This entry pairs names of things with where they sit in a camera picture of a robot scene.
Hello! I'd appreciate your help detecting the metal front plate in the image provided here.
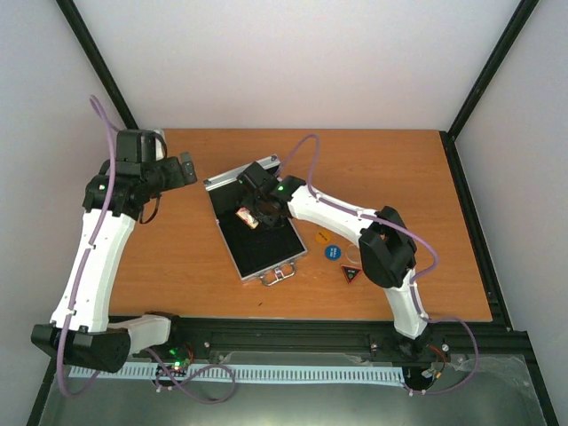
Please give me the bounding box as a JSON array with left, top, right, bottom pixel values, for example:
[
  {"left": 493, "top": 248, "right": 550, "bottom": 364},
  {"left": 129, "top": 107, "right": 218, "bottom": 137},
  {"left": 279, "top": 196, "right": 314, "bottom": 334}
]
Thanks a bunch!
[{"left": 29, "top": 353, "right": 556, "bottom": 425}]

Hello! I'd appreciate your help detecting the clear round plastic disc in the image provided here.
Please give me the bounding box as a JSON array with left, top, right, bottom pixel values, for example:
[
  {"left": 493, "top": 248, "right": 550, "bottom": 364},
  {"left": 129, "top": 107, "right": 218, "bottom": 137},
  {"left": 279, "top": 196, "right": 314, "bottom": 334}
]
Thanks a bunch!
[{"left": 345, "top": 244, "right": 361, "bottom": 264}]

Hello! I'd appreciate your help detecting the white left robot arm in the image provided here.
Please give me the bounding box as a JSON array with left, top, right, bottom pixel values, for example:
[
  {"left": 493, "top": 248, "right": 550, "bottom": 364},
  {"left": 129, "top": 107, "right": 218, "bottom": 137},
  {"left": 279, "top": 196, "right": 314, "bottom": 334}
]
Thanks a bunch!
[{"left": 31, "top": 153, "right": 197, "bottom": 373}]

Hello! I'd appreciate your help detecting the right black side rail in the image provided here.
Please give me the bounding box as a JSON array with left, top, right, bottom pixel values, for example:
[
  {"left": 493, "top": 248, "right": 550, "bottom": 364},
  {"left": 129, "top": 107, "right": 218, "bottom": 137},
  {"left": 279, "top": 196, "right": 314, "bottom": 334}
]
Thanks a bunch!
[{"left": 439, "top": 131, "right": 512, "bottom": 329}]

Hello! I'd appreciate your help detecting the left black frame post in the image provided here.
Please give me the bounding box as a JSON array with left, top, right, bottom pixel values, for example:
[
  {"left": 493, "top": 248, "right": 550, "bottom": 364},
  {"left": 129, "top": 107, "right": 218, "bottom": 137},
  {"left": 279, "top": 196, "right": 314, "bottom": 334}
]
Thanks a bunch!
[{"left": 55, "top": 0, "right": 138, "bottom": 130}]

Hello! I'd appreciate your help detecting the black frame post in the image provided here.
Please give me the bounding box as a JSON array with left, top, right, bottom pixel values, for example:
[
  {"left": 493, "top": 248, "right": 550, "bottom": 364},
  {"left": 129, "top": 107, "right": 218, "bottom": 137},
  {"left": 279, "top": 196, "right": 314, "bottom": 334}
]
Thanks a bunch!
[
  {"left": 447, "top": 0, "right": 540, "bottom": 142},
  {"left": 55, "top": 0, "right": 138, "bottom": 130}
]

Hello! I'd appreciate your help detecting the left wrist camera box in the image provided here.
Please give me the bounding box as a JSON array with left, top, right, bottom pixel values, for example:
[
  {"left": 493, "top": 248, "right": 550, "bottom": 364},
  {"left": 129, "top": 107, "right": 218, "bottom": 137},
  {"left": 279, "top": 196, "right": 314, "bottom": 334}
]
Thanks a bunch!
[{"left": 115, "top": 130, "right": 168, "bottom": 163}]

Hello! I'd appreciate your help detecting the aluminium poker case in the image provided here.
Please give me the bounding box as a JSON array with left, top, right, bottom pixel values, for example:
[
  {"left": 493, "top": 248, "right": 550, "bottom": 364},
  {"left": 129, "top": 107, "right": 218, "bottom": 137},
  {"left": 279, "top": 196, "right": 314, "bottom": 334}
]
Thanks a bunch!
[{"left": 204, "top": 155, "right": 307, "bottom": 287}]

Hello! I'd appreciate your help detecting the right black frame post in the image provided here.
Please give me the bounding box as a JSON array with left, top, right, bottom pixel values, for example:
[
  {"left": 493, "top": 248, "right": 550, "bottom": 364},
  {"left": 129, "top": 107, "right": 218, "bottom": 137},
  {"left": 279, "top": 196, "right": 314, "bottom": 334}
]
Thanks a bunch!
[{"left": 447, "top": 0, "right": 540, "bottom": 142}]

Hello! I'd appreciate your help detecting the blue round blind button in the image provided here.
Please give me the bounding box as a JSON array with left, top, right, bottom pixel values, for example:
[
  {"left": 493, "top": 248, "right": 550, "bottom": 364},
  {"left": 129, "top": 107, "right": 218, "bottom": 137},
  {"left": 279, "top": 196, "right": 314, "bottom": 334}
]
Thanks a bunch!
[{"left": 324, "top": 244, "right": 343, "bottom": 261}]

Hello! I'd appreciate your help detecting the black red triangular button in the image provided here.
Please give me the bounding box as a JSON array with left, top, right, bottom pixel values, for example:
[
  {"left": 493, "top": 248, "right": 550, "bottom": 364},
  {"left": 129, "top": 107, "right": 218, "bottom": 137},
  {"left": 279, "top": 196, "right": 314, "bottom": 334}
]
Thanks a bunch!
[{"left": 340, "top": 264, "right": 362, "bottom": 285}]

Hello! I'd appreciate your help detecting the playing card deck box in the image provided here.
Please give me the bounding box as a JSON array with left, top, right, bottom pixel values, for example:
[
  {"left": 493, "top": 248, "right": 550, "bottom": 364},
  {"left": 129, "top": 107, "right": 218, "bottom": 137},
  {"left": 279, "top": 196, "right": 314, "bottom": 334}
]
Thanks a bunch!
[{"left": 235, "top": 207, "right": 259, "bottom": 229}]

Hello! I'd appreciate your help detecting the orange round dealer button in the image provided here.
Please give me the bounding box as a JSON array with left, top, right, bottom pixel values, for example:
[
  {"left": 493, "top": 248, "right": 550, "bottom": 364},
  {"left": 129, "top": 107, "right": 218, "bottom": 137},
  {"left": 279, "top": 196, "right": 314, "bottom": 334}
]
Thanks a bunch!
[{"left": 315, "top": 228, "right": 332, "bottom": 245}]

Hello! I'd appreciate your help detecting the green lit circuit board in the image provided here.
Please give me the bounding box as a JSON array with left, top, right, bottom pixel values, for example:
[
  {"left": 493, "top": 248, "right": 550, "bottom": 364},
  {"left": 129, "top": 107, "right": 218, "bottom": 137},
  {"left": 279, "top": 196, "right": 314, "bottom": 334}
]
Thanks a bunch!
[{"left": 164, "top": 343, "right": 195, "bottom": 379}]

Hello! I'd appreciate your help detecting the white slotted cable duct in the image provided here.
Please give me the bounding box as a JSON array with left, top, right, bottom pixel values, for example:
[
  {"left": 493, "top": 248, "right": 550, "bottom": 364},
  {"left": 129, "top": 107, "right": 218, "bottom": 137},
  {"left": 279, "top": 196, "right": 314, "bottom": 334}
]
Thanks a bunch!
[{"left": 68, "top": 362, "right": 405, "bottom": 387}]

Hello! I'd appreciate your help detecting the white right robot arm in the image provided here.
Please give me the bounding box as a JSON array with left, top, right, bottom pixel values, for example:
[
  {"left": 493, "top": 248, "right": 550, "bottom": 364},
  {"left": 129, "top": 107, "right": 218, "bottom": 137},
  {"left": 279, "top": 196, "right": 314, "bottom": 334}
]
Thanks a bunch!
[{"left": 236, "top": 162, "right": 428, "bottom": 340}]

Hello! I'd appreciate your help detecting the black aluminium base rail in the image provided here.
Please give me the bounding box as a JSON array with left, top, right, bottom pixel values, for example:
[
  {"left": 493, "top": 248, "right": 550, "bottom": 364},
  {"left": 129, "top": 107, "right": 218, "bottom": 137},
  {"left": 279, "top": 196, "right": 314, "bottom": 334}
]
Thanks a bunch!
[{"left": 150, "top": 317, "right": 535, "bottom": 367}]

